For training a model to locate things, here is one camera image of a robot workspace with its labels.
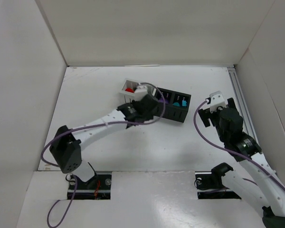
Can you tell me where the purple oval lego piece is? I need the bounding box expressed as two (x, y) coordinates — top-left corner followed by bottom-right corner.
(159, 98), (169, 104)

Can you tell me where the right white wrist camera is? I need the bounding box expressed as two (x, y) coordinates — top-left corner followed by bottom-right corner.
(209, 91), (227, 113)

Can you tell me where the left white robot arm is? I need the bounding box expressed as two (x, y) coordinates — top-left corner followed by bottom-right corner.
(49, 94), (160, 188)

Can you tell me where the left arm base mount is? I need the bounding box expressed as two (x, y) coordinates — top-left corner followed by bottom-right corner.
(74, 171), (112, 200)

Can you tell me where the black double container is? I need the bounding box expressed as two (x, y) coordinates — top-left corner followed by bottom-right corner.
(154, 87), (191, 123)

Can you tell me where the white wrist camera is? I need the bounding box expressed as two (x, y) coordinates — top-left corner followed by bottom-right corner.
(134, 85), (148, 101)
(209, 91), (227, 113)

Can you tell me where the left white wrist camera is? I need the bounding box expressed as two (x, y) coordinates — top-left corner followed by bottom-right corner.
(134, 85), (148, 101)

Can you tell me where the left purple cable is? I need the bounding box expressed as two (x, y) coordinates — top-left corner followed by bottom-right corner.
(40, 82), (167, 228)

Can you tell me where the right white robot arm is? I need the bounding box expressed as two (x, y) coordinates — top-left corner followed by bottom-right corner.
(193, 92), (285, 228)

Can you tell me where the white double container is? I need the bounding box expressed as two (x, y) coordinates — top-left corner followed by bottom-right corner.
(119, 78), (156, 103)

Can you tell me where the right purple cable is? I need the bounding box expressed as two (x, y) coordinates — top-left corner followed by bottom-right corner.
(193, 99), (285, 202)

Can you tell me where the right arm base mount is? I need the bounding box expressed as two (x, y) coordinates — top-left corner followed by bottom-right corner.
(194, 162), (241, 200)

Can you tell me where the purple cable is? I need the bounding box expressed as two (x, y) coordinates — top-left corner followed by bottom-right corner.
(193, 99), (285, 202)
(40, 82), (167, 228)

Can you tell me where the red oval lego piece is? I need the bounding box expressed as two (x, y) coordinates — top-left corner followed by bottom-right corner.
(125, 88), (134, 93)

